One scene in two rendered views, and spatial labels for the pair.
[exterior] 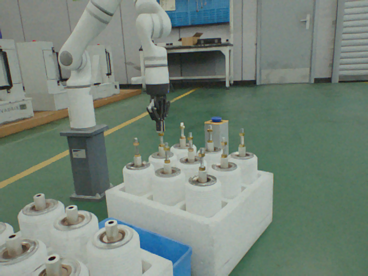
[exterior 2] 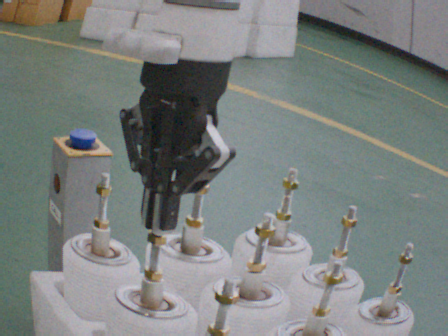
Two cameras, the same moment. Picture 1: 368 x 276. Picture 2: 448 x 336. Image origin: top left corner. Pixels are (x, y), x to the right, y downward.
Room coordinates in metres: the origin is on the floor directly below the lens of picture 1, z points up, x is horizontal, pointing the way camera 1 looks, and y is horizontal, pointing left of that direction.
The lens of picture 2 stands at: (0.73, 0.71, 0.61)
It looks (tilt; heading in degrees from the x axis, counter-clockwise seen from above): 17 degrees down; 287
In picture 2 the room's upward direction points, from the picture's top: 11 degrees clockwise
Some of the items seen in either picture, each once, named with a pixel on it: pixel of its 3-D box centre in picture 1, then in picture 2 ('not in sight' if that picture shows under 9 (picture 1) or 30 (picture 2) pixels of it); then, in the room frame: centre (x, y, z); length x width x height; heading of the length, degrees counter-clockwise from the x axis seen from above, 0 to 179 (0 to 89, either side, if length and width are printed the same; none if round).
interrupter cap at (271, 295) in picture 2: (191, 160); (249, 293); (0.91, -0.03, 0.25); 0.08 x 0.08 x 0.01
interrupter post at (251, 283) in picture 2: (191, 156); (251, 283); (0.91, -0.03, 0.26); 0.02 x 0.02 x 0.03
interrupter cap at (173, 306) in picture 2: (162, 155); (150, 302); (0.98, 0.07, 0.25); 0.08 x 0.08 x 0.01
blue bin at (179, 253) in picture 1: (136, 260); not in sight; (0.69, 0.14, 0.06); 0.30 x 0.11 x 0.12; 55
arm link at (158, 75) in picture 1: (151, 73); (180, 22); (0.99, 0.09, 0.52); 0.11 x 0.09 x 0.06; 66
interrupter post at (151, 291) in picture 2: (162, 151); (151, 291); (0.98, 0.07, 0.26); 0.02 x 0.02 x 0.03
